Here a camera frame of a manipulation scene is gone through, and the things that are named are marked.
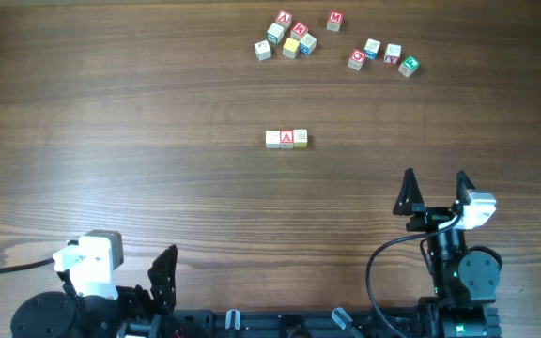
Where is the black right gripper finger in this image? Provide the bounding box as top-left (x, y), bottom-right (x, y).
top-left (453, 170), bottom-right (475, 209)
top-left (393, 168), bottom-right (425, 216)

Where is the yellow edged B block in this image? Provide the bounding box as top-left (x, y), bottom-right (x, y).
top-left (293, 129), bottom-right (308, 148)

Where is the red A letter block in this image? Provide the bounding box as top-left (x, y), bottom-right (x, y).
top-left (280, 130), bottom-right (294, 148)

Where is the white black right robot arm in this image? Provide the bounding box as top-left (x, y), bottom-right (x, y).
top-left (393, 168), bottom-right (502, 338)

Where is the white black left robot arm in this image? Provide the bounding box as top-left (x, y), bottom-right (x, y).
top-left (10, 245), bottom-right (181, 338)

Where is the green E letter block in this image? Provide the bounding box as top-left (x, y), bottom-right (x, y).
top-left (398, 55), bottom-right (420, 78)

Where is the red X letter block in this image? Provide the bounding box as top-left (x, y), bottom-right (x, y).
top-left (384, 43), bottom-right (402, 64)

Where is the red Q letter block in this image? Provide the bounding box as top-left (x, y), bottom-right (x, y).
top-left (348, 49), bottom-right (366, 70)

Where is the blue edged wooden block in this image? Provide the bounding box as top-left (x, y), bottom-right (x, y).
top-left (364, 38), bottom-right (380, 60)

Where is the blue edged picture block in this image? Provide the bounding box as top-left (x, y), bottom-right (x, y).
top-left (300, 33), bottom-right (317, 55)

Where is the yellow wooden block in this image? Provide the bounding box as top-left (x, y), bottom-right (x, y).
top-left (283, 38), bottom-right (300, 59)

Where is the red M letter block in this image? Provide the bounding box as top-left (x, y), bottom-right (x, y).
top-left (327, 11), bottom-right (344, 32)

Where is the red W letter block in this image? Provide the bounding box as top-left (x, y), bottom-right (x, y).
top-left (290, 22), bottom-right (308, 40)

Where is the green edged picture block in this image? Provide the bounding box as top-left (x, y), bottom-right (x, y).
top-left (267, 23), bottom-right (285, 44)

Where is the red V letter block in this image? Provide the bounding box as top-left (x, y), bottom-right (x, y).
top-left (275, 10), bottom-right (293, 30)

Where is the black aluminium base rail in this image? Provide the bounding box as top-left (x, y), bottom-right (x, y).
top-left (116, 305), bottom-right (502, 338)

